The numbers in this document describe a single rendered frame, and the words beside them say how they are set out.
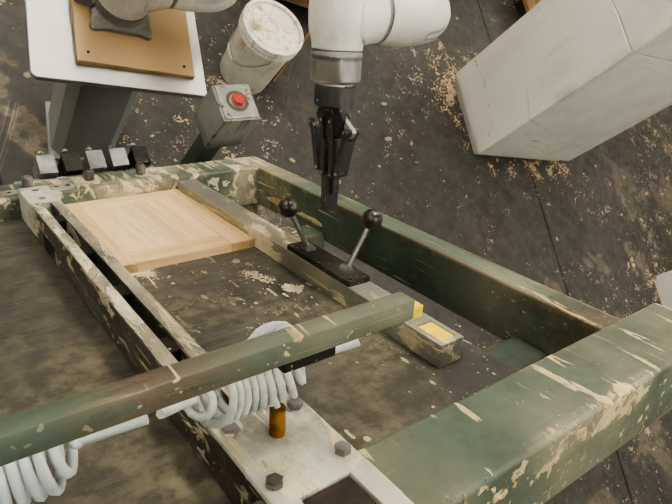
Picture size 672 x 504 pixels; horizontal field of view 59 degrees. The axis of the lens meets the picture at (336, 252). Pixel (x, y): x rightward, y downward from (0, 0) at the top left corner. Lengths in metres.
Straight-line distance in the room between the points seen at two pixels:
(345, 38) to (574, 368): 0.62
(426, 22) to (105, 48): 1.08
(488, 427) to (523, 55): 3.06
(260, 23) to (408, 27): 1.71
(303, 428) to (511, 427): 0.22
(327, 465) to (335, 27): 0.71
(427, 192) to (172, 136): 1.43
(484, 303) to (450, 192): 2.38
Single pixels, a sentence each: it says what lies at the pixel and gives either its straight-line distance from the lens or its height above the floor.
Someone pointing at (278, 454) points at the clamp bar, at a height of 1.78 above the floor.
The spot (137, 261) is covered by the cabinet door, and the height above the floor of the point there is 1.20.
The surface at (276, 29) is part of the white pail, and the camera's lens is 2.85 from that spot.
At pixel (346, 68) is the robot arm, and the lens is 1.05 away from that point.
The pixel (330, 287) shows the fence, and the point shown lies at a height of 1.42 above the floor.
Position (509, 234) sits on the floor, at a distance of 3.70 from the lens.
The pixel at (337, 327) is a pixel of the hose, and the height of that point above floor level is 1.91.
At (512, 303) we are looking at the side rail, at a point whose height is 1.58.
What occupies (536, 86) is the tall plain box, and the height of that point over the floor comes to 0.57.
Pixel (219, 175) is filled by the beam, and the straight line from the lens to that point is 1.66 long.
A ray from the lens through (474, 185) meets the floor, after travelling 3.65.
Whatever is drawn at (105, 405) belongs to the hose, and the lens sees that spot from 0.40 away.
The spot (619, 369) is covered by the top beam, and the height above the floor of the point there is 1.85.
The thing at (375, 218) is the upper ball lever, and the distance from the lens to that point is 1.04.
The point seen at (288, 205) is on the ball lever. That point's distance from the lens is 1.07.
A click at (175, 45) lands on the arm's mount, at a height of 0.77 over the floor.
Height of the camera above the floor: 2.30
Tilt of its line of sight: 54 degrees down
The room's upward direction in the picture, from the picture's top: 57 degrees clockwise
